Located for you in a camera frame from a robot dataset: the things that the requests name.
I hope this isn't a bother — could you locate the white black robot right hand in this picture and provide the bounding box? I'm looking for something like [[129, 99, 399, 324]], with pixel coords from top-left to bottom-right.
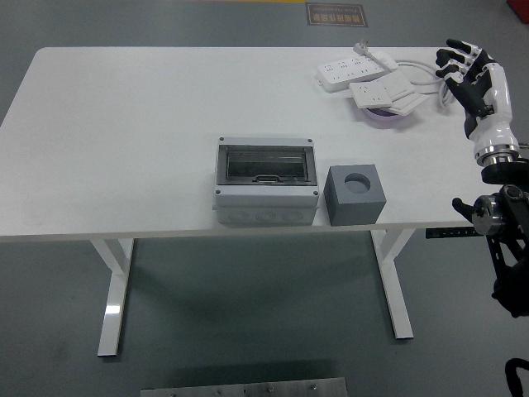
[[434, 38, 521, 156]]

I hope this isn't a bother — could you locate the grey plastic junction box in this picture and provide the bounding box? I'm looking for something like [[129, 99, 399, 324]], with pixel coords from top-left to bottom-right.
[[213, 136, 320, 227]]

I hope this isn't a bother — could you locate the red box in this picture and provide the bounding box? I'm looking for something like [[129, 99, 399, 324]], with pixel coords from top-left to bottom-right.
[[506, 0, 529, 24]]

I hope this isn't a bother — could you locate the white flat socket panel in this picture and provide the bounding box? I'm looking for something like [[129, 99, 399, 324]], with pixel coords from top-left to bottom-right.
[[386, 91, 426, 117]]

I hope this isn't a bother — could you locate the purple round dish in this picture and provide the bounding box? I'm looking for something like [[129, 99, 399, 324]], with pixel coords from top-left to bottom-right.
[[363, 106, 408, 124]]

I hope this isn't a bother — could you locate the short white power strip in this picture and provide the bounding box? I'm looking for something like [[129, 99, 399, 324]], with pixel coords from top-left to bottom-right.
[[348, 77, 417, 111]]

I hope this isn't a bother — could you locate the white power plug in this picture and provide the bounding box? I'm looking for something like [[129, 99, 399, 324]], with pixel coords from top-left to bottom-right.
[[352, 39, 375, 59]]

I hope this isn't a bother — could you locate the black under-table control strip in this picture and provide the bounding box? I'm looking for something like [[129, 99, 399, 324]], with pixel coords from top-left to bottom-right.
[[425, 227, 476, 239]]

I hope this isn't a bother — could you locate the long white power strip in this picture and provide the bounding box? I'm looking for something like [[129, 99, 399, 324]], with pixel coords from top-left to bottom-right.
[[316, 55, 400, 93]]

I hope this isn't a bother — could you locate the brown floor sign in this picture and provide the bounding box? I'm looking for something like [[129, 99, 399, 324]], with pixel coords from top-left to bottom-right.
[[305, 2, 369, 28]]

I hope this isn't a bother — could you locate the grey holder block with hole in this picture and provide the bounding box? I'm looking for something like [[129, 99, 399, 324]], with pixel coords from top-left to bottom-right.
[[324, 164, 388, 227]]

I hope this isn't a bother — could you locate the white table leg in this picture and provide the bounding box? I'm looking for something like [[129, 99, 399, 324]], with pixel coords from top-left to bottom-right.
[[370, 230, 415, 341], [90, 238, 136, 357]]

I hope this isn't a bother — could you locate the white coiled power cable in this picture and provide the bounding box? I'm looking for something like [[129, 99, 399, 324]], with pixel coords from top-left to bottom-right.
[[394, 60, 458, 112]]

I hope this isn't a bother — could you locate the black cable loop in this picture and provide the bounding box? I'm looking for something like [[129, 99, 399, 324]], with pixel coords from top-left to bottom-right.
[[504, 357, 529, 397]]

